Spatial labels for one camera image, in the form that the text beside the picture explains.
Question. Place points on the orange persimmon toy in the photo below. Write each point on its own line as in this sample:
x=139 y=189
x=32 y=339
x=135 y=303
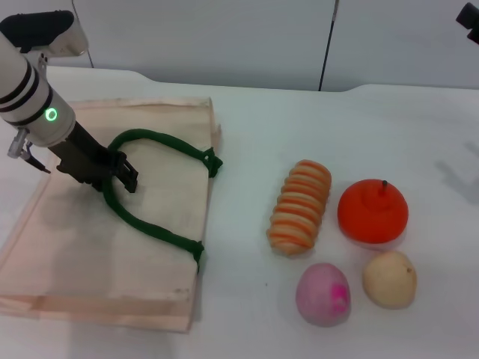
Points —
x=370 y=217

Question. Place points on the beige pear toy fruit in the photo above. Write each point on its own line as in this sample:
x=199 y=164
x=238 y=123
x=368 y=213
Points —
x=389 y=280

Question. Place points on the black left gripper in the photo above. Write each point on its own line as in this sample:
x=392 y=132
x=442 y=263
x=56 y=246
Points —
x=82 y=157

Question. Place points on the orange striped bread roll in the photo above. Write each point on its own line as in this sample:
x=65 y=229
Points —
x=299 y=209

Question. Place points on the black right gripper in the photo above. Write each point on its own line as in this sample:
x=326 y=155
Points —
x=469 y=16

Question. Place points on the pink round toy fruit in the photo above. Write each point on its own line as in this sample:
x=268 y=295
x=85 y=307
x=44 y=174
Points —
x=322 y=295

